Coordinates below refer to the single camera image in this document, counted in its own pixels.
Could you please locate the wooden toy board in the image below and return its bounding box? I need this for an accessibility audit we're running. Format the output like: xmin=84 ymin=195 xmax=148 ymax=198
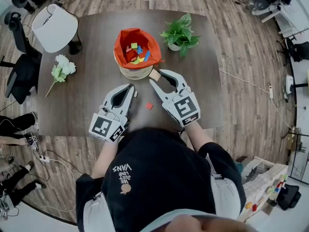
xmin=238 ymin=157 xmax=289 ymax=223

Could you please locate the person's black t-shirt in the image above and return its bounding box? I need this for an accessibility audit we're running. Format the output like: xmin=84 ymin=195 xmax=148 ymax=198
xmin=75 ymin=127 xmax=247 ymax=232

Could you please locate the white desk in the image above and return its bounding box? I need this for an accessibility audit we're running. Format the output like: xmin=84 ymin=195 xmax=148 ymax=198
xmin=262 ymin=0 xmax=309 ymax=37

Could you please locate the potted green plant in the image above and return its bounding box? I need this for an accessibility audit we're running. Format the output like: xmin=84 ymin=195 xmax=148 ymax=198
xmin=159 ymin=13 xmax=201 ymax=58

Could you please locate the person's right grey shoulder strap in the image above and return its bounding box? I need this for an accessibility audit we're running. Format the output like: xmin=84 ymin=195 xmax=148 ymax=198
xmin=205 ymin=153 xmax=242 ymax=219

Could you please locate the white round device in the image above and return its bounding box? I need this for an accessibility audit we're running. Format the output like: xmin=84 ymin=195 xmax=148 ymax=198
xmin=284 ymin=75 xmax=295 ymax=99

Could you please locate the black bag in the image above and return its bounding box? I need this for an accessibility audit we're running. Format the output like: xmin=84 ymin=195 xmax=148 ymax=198
xmin=276 ymin=185 xmax=302 ymax=211

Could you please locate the person's face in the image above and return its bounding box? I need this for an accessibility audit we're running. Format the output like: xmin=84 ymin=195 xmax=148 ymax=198
xmin=144 ymin=211 xmax=256 ymax=232

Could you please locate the black office chair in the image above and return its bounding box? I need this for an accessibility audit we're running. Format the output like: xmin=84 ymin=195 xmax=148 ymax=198
xmin=4 ymin=12 xmax=43 ymax=105
xmin=276 ymin=37 xmax=309 ymax=65

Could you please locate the black wire rack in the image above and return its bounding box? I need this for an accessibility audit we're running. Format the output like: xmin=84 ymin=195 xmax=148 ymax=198
xmin=287 ymin=131 xmax=309 ymax=185

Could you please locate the person's left forearm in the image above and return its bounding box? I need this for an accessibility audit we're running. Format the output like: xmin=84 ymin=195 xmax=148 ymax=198
xmin=91 ymin=139 xmax=119 ymax=178

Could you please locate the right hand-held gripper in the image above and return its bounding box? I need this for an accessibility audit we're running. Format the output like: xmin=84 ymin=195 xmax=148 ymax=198
xmin=149 ymin=69 xmax=201 ymax=128

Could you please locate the beige fabric basket red lining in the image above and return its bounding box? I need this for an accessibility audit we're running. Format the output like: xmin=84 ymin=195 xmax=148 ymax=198
xmin=113 ymin=28 xmax=165 ymax=80

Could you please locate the person's grey shoulder strap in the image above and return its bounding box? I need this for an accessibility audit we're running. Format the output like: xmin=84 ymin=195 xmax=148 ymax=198
xmin=83 ymin=192 xmax=114 ymax=232
xmin=205 ymin=153 xmax=242 ymax=219

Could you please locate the white floor cable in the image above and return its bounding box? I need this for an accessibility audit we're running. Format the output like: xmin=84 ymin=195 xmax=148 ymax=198
xmin=218 ymin=69 xmax=296 ymax=130

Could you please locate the small beige wooden cube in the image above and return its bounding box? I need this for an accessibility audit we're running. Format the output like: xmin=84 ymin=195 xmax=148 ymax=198
xmin=149 ymin=69 xmax=162 ymax=82

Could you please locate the white artificial flower bouquet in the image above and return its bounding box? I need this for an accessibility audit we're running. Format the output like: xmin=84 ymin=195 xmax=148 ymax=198
xmin=45 ymin=54 xmax=77 ymax=98

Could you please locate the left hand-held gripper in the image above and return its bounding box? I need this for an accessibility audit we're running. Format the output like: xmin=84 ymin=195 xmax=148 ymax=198
xmin=88 ymin=83 xmax=135 ymax=143

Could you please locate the person's left grey shoulder strap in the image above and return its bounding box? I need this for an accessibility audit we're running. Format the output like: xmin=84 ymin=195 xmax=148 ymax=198
xmin=83 ymin=192 xmax=114 ymax=232

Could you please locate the person's right forearm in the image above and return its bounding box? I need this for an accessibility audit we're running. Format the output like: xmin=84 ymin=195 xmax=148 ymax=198
xmin=187 ymin=123 xmax=211 ymax=152

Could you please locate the white shade table lamp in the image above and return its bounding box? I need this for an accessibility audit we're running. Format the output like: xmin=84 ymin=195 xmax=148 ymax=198
xmin=31 ymin=3 xmax=83 ymax=55

